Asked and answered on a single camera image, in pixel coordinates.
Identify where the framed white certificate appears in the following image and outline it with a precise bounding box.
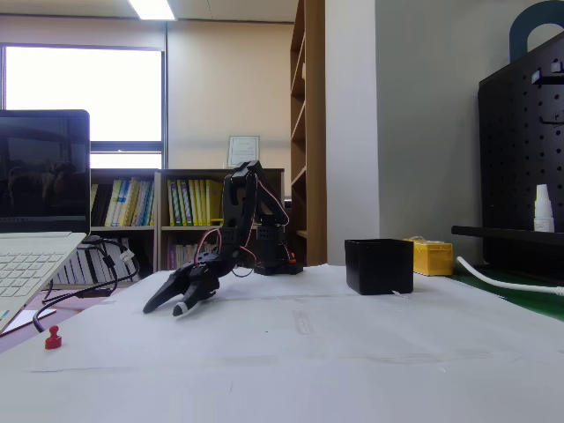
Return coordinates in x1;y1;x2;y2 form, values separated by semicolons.
227;135;261;170

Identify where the yellow cardboard box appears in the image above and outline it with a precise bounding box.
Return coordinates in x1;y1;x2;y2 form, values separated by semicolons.
403;236;455;278

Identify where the white power cable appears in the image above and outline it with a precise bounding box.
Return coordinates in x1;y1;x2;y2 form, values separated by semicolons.
456;255;564;297

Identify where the black pegboard stand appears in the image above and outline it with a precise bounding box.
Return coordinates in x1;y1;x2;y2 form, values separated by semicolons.
451;30;564;278

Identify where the black looped cable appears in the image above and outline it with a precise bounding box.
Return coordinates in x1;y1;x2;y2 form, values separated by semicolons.
33;241;121;334

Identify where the white flat card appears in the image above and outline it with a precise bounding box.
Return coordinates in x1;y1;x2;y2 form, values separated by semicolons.
6;308;58;332

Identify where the teal arch shape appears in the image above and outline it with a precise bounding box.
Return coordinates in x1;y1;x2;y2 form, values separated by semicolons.
508;0;564;63

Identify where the white paper table cover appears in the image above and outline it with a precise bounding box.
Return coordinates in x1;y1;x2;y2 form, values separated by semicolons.
0;263;564;423

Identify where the black cable with white tag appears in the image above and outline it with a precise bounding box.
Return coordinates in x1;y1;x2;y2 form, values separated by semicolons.
100;237;142;284

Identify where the small red pawn piece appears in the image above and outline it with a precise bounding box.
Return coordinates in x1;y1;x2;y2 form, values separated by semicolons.
43;324;63;351

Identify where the tall wooden bookshelf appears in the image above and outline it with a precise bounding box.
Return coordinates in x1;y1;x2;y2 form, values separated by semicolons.
289;0;328;268

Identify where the ceiling light panel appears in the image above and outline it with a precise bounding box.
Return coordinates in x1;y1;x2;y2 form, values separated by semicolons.
127;0;178;21

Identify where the window with dark frame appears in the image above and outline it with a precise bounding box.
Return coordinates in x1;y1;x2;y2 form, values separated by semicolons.
0;42;168;171

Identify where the white laptop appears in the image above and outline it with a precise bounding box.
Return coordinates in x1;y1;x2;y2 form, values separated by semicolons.
0;108;92;336

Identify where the narrow low wooden bookshelf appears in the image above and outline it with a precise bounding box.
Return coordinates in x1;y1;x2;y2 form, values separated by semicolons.
90;168;160;286

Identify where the white dropper bottle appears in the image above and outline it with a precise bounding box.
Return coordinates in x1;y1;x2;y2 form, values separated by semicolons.
532;183;556;234

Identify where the black square container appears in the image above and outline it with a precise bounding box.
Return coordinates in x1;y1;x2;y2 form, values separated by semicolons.
344;238;415;296

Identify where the wide low wooden bookshelf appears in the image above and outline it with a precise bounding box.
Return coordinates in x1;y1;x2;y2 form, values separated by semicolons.
156;168;286;272

